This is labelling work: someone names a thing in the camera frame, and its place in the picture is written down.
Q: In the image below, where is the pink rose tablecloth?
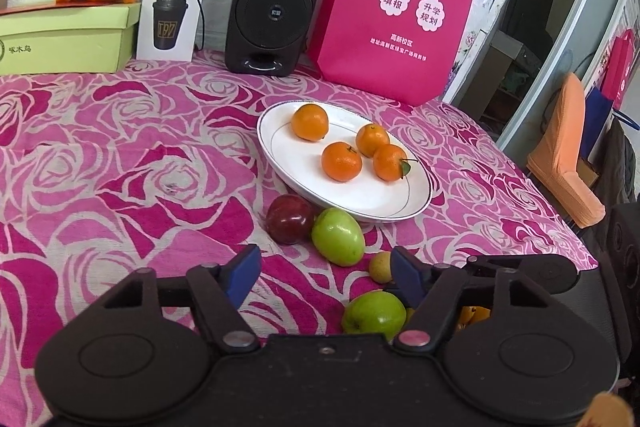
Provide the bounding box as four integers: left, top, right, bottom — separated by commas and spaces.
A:
1, 52, 596, 426

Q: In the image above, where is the orange upper right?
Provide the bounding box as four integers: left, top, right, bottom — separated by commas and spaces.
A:
356, 122, 390, 158

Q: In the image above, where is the white cup box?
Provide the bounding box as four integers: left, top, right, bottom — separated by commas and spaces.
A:
136, 0, 202, 62

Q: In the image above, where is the magenta tote bag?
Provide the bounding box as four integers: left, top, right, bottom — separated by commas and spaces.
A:
308, 0, 472, 106

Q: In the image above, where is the orange with leaf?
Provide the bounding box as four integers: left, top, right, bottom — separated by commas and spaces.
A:
372, 144, 416, 182

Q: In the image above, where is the dark red apple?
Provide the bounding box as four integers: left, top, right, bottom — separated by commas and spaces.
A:
265, 194, 316, 245

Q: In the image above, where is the green apple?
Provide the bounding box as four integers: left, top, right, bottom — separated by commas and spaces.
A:
341, 291, 407, 341
311, 207, 366, 268

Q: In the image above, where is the orange covered chair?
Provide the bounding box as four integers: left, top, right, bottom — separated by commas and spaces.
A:
526, 72, 605, 229

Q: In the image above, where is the white oval plate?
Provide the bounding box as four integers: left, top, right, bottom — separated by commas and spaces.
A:
257, 101, 435, 223

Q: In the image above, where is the small orange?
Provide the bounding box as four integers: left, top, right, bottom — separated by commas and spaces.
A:
406, 304, 494, 333

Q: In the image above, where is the green shoe box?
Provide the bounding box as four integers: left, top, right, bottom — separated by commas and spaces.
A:
1, 3, 141, 76

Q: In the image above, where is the orange middle front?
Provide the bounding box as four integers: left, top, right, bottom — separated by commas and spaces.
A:
321, 142, 362, 183

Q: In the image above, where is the small yellow-brown fruit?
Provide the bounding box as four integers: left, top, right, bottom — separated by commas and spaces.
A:
369, 251, 393, 285

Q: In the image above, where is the orange far left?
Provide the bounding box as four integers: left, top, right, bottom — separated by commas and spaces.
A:
291, 103, 329, 142

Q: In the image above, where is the black speaker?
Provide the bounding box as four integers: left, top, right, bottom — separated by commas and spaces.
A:
224, 0, 317, 77

